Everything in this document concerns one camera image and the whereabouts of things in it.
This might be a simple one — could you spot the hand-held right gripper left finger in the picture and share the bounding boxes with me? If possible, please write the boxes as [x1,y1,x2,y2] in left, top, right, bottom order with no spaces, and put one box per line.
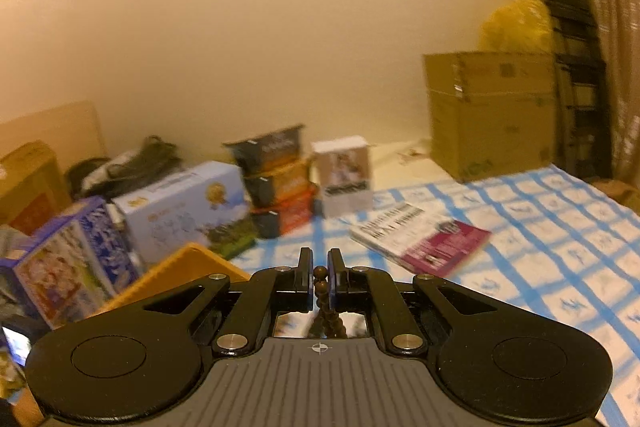
[100,248,315,356]

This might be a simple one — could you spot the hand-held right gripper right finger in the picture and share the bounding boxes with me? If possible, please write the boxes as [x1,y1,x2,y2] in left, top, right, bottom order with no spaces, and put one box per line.
[327,248,541,355]

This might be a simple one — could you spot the brown wooden bead bracelet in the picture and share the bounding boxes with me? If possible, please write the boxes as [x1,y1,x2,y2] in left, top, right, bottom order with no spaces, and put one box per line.
[312,265,348,339]

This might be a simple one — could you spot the yellow plastic tray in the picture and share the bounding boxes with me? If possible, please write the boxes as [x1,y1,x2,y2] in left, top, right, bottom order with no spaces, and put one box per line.
[95,243,251,318]

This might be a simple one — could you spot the red instant noodle box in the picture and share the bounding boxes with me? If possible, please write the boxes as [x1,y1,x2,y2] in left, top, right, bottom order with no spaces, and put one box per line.
[250,187,318,239]

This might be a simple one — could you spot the orange instant noodle box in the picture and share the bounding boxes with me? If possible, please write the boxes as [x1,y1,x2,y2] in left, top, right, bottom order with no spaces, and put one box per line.
[243,158,313,208]

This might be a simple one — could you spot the purple and white book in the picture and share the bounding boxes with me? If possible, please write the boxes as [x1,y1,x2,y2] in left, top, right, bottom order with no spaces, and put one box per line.
[350,202,492,273]

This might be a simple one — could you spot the small white product box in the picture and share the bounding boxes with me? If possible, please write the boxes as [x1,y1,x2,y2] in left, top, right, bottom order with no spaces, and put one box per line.
[311,137,375,218]

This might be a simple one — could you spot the white milk carton box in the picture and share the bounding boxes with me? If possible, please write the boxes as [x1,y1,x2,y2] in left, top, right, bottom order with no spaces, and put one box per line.
[114,161,258,264]

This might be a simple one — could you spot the blue checked tablecloth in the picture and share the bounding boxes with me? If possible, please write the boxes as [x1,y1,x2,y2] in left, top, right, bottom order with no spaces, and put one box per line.
[230,164,640,427]

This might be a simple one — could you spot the large open cardboard box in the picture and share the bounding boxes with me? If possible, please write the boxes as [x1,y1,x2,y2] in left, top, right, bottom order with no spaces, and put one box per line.
[422,52,558,184]

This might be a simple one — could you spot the blue cartoon milk carton box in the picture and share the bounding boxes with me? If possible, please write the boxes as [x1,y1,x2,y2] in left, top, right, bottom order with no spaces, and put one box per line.
[12,196,141,330]

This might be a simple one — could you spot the flat cardboard sheet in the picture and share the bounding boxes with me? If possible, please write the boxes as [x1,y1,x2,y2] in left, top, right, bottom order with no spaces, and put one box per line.
[0,102,106,168]

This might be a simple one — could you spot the brown cardboard box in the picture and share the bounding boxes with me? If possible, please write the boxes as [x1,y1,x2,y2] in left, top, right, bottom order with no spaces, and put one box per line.
[0,141,71,235]

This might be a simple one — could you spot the yellow plastic bag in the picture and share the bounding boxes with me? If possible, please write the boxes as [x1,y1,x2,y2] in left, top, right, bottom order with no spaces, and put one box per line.
[480,0,553,55]

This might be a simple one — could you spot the black folding ladder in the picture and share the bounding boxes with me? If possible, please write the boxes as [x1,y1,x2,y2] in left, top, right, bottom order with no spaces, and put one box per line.
[522,0,613,180]

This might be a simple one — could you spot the beige patterned curtain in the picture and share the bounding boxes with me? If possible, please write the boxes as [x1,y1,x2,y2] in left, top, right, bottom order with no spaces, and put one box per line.
[562,0,640,188]

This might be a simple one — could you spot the black cables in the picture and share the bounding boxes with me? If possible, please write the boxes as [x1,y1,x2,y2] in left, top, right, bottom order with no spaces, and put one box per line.
[67,136,183,200]

